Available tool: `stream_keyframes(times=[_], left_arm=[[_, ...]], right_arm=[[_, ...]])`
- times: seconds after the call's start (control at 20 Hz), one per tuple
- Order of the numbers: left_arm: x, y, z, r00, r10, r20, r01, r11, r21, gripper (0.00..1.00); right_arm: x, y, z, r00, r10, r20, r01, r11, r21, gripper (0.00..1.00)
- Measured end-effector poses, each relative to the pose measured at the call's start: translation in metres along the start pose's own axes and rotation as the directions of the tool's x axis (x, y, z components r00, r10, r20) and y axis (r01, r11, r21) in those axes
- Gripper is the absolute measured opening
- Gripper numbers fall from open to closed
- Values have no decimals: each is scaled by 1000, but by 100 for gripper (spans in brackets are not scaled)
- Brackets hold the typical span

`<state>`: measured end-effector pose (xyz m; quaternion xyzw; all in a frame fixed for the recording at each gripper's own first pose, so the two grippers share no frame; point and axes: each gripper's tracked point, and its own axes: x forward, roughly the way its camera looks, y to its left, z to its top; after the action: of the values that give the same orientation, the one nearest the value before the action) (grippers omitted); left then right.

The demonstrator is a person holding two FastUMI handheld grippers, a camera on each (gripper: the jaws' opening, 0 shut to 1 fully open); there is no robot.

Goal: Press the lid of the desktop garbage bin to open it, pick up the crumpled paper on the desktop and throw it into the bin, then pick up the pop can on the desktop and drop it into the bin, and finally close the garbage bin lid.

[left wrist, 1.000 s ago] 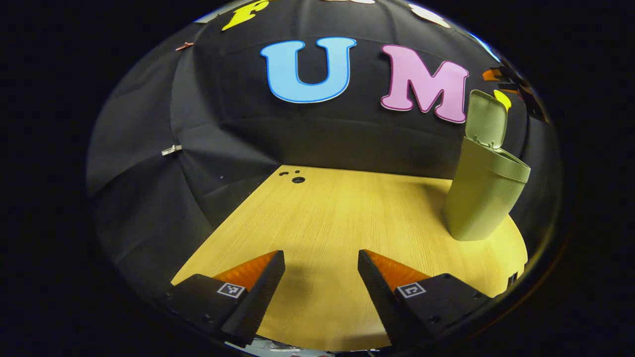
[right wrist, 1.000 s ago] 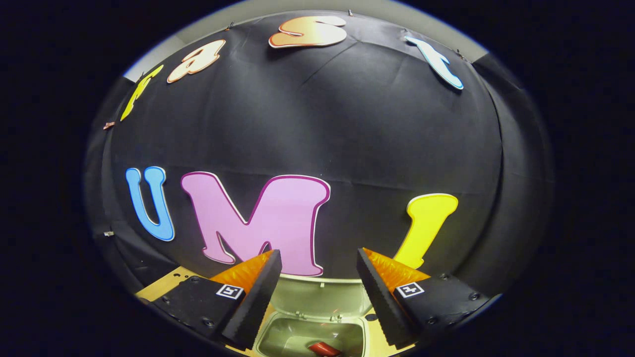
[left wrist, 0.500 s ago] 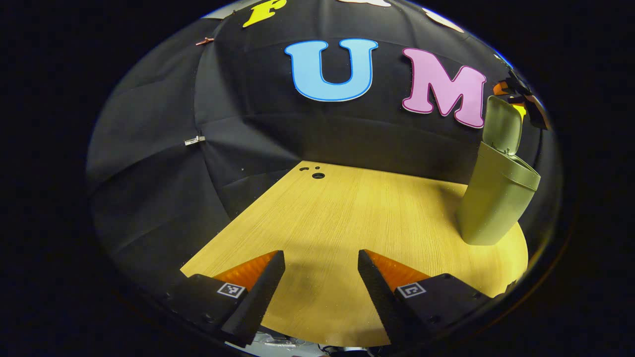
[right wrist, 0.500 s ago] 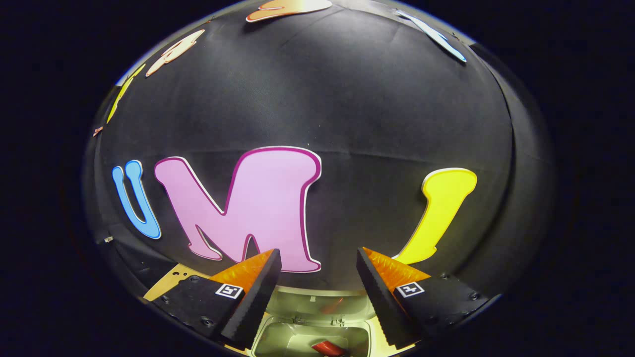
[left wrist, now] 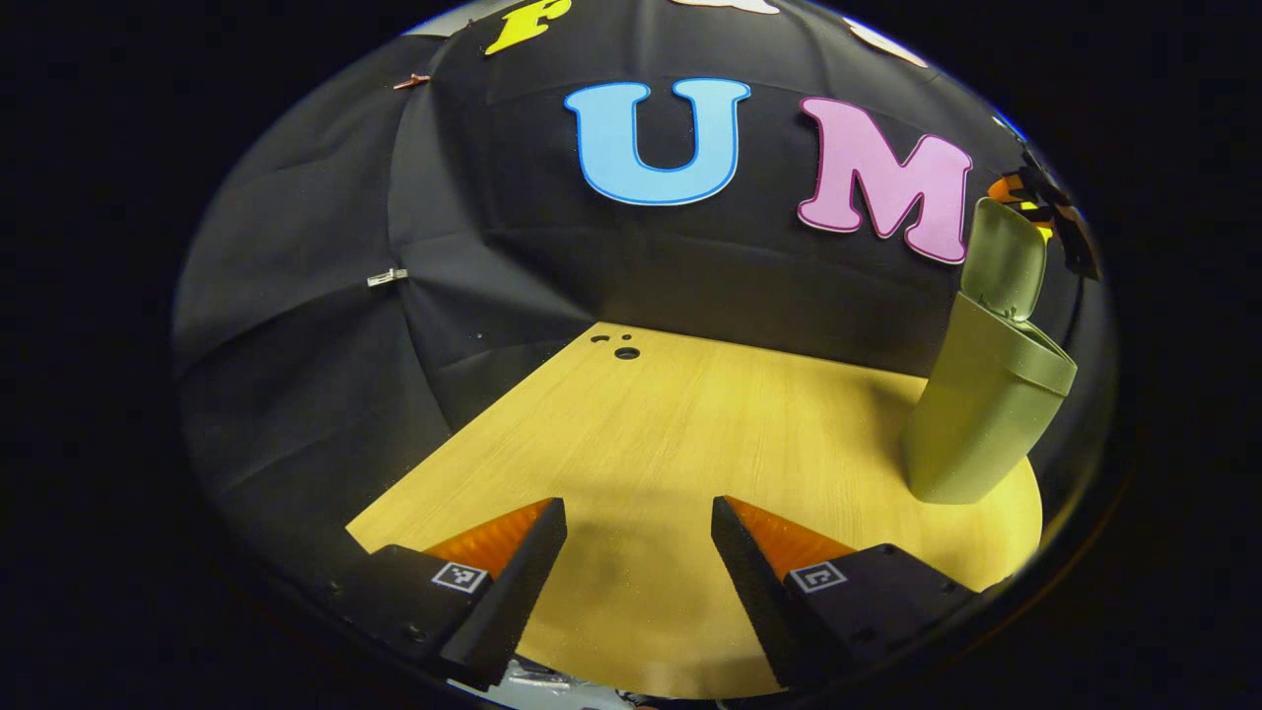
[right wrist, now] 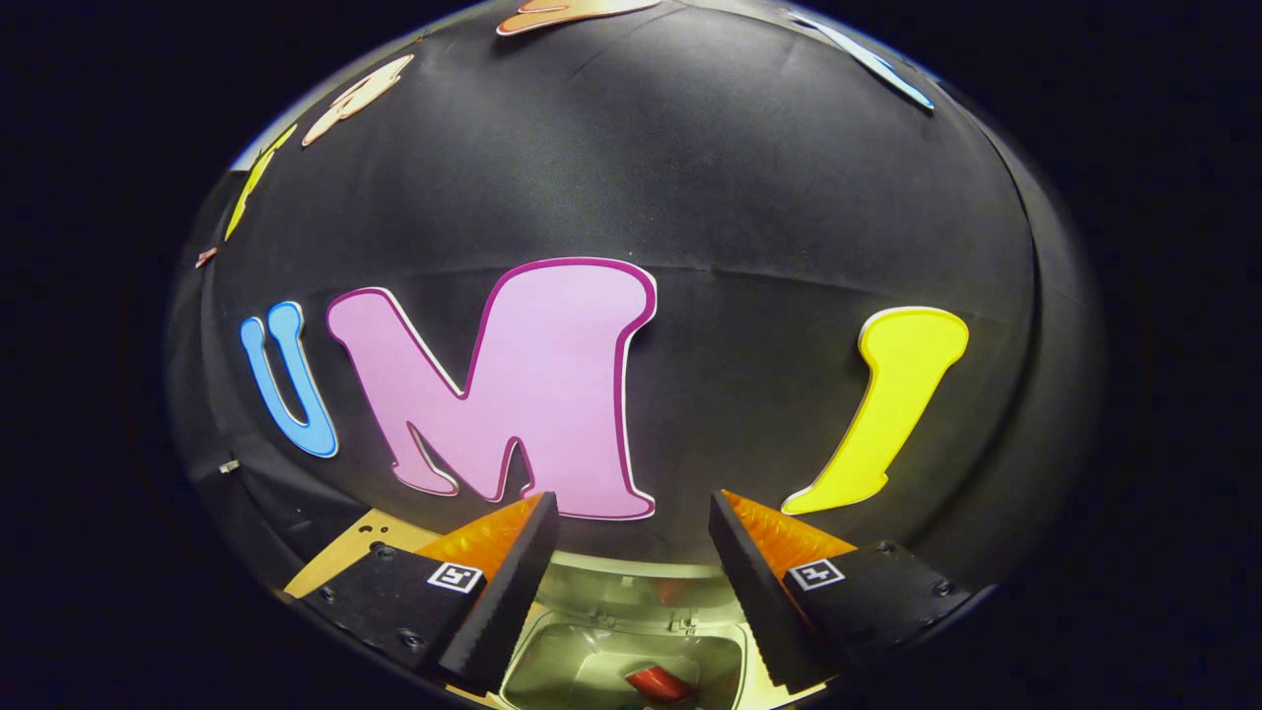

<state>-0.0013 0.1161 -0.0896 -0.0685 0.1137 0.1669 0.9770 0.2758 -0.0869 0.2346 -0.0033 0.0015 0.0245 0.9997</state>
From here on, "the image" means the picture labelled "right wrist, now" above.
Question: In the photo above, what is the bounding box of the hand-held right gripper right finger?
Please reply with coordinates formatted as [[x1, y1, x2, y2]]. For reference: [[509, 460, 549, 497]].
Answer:
[[708, 490, 972, 696]]

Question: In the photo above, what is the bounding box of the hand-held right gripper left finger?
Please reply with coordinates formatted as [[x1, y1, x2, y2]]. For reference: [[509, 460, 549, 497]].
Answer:
[[301, 491, 560, 694]]

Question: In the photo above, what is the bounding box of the pale green desktop garbage bin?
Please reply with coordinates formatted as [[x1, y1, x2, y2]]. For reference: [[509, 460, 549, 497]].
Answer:
[[498, 550, 765, 710]]

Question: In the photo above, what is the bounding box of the orange pop can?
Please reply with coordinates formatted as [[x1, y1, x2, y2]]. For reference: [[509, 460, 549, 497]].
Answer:
[[624, 666, 696, 703]]

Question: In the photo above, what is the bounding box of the black backdrop cloth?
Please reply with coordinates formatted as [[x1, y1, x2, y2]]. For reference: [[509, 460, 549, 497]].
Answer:
[[163, 0, 1105, 603]]

